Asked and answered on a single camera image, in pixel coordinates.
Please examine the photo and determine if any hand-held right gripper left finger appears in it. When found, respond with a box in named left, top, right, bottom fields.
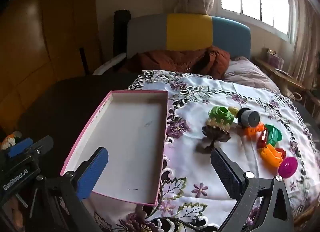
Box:
left=45, top=146, right=109, bottom=232

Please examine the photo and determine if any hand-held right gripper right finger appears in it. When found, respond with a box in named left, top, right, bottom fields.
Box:
left=211, top=148, right=294, bottom=232

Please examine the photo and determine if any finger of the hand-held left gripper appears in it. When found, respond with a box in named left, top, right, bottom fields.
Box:
left=7, top=137, right=34, bottom=158
left=27, top=136, right=54, bottom=158

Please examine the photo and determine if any orange building block piece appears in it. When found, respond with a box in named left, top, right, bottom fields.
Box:
left=244, top=123, right=265, bottom=136

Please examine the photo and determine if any pink shallow cardboard box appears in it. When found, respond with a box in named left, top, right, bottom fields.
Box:
left=60, top=90, right=168, bottom=207

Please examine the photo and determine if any magenta plastic cup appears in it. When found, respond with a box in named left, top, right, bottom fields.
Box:
left=278, top=156, right=298, bottom=179

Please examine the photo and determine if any yellow toy scoop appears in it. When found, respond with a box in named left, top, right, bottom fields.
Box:
left=259, top=144, right=283, bottom=168

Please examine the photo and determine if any red metallic tube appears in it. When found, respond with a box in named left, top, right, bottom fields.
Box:
left=257, top=129, right=269, bottom=150

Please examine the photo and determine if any green gear toy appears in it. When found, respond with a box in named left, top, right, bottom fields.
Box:
left=208, top=105, right=235, bottom=127

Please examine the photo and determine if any black and grey cylinder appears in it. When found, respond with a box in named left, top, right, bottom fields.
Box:
left=236, top=108, right=261, bottom=129

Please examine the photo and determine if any white floral embroidered tablecloth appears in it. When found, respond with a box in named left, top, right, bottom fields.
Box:
left=92, top=70, right=313, bottom=232

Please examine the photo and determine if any wicker table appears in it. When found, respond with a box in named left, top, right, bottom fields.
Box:
left=292, top=197, right=318, bottom=227

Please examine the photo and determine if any dark thin stick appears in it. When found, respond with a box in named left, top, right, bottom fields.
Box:
left=79, top=47, right=90, bottom=75

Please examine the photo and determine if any greyish purple pillow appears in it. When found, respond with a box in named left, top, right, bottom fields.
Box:
left=223, top=56, right=282, bottom=95

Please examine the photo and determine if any white slanted object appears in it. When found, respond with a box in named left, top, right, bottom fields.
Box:
left=93, top=52, right=127, bottom=75

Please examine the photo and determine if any wooden side shelf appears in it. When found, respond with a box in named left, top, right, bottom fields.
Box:
left=252, top=55, right=320, bottom=112

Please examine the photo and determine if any wooden wardrobe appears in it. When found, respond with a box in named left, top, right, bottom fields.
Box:
left=0, top=0, right=100, bottom=132

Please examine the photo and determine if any rust orange quilt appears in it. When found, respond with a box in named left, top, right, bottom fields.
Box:
left=125, top=45, right=230, bottom=80

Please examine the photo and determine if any purple box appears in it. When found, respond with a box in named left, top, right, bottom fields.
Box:
left=266, top=49, right=284, bottom=67

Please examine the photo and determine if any grey yellow blue headboard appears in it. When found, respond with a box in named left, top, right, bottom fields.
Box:
left=126, top=13, right=251, bottom=60

